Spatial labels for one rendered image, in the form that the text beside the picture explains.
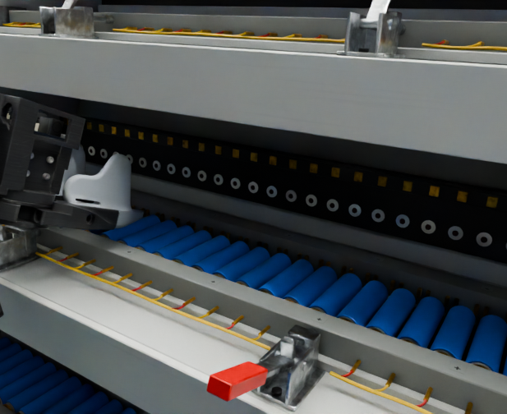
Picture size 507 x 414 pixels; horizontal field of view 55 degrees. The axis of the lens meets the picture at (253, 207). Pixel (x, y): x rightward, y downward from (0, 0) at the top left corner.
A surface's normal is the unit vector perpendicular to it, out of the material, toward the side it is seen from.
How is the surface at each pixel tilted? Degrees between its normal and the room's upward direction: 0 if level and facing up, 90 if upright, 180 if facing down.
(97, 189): 90
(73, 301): 22
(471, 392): 112
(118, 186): 90
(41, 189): 90
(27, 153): 90
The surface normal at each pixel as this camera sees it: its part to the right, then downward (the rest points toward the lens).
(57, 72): -0.53, 0.24
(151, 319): 0.06, -0.95
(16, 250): 0.85, 0.21
